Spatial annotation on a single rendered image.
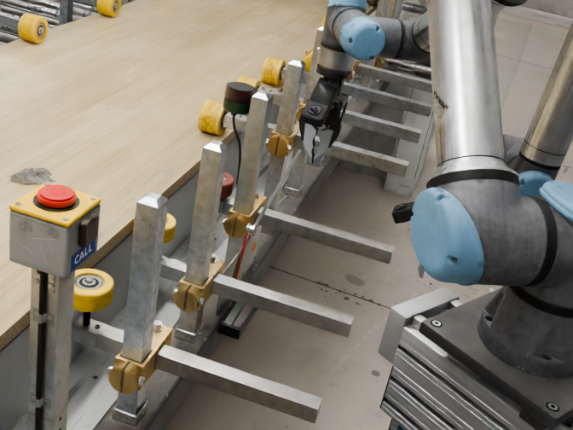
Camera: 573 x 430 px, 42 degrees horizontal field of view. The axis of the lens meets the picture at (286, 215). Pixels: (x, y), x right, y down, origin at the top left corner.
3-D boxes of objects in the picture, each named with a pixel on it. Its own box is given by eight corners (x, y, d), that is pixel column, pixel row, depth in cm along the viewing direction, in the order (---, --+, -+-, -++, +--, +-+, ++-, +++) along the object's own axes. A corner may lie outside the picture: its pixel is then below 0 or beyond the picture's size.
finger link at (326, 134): (331, 159, 168) (339, 121, 164) (325, 169, 163) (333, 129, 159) (318, 156, 168) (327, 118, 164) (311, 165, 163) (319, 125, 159)
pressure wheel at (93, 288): (100, 317, 133) (104, 262, 128) (116, 344, 127) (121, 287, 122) (54, 326, 129) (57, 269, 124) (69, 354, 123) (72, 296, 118)
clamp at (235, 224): (263, 216, 173) (266, 196, 170) (243, 241, 161) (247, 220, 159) (240, 209, 174) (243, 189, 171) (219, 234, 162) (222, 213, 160)
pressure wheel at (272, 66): (275, 82, 227) (280, 89, 235) (283, 56, 228) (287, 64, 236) (257, 77, 228) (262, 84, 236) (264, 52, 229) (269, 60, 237)
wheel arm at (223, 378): (318, 415, 123) (323, 395, 121) (313, 428, 120) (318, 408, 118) (79, 333, 131) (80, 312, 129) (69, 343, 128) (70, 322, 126)
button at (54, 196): (82, 204, 82) (83, 190, 82) (62, 218, 79) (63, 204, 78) (49, 194, 83) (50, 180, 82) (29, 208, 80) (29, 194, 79)
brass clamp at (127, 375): (173, 352, 131) (176, 328, 128) (138, 400, 119) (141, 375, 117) (141, 341, 132) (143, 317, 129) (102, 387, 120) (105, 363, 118)
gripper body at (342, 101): (344, 120, 165) (356, 66, 160) (335, 131, 158) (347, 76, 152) (311, 111, 167) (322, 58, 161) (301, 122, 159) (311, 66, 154)
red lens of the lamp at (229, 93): (257, 96, 155) (259, 86, 154) (248, 105, 150) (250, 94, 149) (230, 90, 156) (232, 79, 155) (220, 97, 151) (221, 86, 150)
